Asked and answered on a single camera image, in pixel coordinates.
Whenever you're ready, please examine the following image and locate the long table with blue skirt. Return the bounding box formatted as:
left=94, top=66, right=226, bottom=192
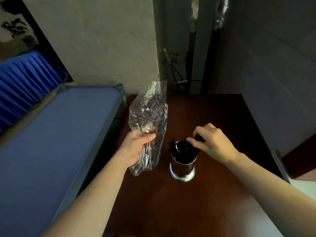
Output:
left=0, top=50, right=68, bottom=132

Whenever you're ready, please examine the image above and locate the clear plastic bag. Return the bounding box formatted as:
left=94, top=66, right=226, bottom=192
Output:
left=128, top=79, right=168, bottom=177

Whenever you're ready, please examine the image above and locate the white-silled low window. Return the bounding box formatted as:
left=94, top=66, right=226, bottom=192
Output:
left=271, top=149, right=316, bottom=195

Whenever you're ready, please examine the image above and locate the person's left hand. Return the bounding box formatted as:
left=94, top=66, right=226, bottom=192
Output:
left=116, top=127, right=158, bottom=168

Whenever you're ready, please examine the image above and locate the cluster of black chopsticks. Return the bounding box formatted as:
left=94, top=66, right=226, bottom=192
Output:
left=168, top=137, right=202, bottom=163

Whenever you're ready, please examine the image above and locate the black vertical pipe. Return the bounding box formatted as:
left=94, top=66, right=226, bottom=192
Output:
left=185, top=0, right=199, bottom=95

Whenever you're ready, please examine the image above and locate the person's right forearm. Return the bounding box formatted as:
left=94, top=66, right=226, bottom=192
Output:
left=224, top=151, right=316, bottom=237

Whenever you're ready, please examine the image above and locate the grey plastic cart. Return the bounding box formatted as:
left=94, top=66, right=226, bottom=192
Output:
left=0, top=83, right=126, bottom=237

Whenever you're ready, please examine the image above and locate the person's left forearm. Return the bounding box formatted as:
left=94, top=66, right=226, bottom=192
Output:
left=42, top=154, right=131, bottom=237

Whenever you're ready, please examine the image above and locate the person's right hand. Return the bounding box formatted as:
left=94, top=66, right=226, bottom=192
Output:
left=186, top=122, right=240, bottom=166

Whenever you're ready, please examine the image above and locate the dark pipe with plastic wrap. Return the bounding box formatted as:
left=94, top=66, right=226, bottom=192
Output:
left=201, top=0, right=229, bottom=94

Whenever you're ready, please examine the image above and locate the dark leafy plant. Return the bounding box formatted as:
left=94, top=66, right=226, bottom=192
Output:
left=1, top=18, right=29, bottom=39

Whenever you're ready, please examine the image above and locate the perforated steel utensil holder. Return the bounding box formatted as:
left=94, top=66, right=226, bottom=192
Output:
left=169, top=142, right=198, bottom=182

